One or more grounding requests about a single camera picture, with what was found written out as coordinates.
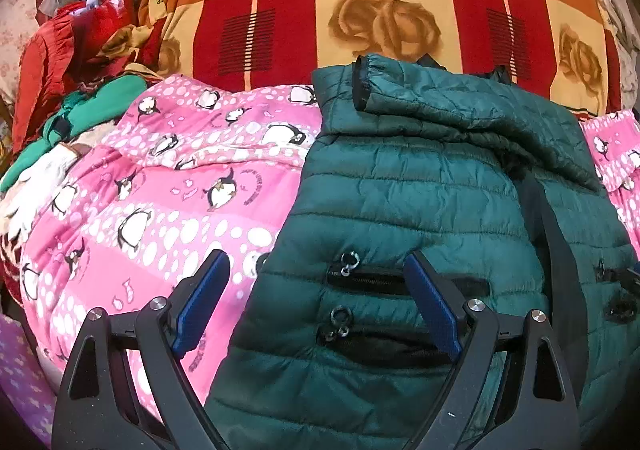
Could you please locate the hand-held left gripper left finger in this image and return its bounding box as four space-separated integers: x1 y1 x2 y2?
50 249 232 450

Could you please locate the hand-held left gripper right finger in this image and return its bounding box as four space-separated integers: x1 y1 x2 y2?
404 250 583 450

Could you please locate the dark green puffer jacket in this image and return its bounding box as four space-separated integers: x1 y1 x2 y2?
205 52 640 450

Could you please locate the pink penguin print blanket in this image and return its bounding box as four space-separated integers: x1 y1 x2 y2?
10 75 640 411

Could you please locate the purple dotted sheet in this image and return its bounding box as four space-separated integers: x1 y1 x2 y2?
0 315 57 446

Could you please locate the white patterned cloth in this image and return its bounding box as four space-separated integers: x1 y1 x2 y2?
0 145 96 261

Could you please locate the bright green garment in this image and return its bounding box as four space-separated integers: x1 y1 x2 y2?
0 75 148 191

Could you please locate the pale floral cloth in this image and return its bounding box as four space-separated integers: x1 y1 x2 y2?
595 0 640 81

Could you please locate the red puffer jacket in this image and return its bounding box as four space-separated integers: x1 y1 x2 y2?
12 5 83 151

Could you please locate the shiny red garment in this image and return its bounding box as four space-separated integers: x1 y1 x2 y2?
75 0 143 63

